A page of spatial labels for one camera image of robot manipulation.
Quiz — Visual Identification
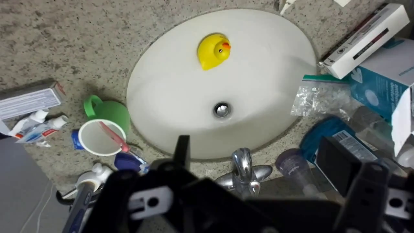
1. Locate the white oval sink basin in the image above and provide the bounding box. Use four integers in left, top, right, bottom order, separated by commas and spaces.
125, 7, 319, 161

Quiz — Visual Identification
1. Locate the green mug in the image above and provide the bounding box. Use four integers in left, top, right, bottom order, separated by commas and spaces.
77, 93, 132, 157

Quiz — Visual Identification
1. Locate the blue mouthwash bottle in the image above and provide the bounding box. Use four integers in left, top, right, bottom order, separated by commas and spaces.
299, 115, 389, 166

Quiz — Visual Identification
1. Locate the electric toothbrush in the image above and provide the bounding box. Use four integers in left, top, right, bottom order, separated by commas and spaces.
55, 161, 113, 233

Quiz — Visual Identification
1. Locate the white slotted cardboard box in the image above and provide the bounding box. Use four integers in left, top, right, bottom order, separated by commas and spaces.
320, 2, 411, 80

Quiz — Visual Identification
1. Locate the blue white small container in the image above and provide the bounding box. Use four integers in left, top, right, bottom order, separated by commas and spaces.
113, 151, 150, 174

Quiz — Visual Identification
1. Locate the chrome faucet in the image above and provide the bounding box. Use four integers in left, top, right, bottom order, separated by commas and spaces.
214, 147, 274, 199

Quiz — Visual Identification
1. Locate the white toothpaste box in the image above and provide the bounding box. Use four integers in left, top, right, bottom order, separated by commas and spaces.
0, 77, 66, 121

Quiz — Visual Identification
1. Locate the blue floss container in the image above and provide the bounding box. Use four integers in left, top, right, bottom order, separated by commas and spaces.
70, 128, 85, 151

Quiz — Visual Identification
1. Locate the clear soap pump bottle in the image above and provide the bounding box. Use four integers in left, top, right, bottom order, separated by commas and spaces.
274, 147, 328, 199

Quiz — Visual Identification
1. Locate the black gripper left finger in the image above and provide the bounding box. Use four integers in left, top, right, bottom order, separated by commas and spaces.
147, 133, 204, 191

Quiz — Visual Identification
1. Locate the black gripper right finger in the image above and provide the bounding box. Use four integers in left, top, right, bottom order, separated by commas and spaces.
315, 135, 392, 233

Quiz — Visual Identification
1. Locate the yellow rubber duck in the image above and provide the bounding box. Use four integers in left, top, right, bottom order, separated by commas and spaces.
196, 32, 233, 72

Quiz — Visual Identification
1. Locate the chrome sink drain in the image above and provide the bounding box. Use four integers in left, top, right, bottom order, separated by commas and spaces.
212, 100, 233, 119

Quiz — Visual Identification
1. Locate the blue white mask box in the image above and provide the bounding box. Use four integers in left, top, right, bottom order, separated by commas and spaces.
348, 37, 414, 156

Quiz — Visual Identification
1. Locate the white red toothpaste tube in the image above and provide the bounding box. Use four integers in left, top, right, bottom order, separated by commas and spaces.
7, 107, 49, 139

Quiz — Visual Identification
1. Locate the white blue toothpaste tube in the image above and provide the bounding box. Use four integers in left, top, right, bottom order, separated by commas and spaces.
16, 113, 70, 144

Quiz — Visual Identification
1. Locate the clear plastic zip bag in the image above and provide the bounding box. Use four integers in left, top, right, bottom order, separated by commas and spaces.
289, 73, 359, 120

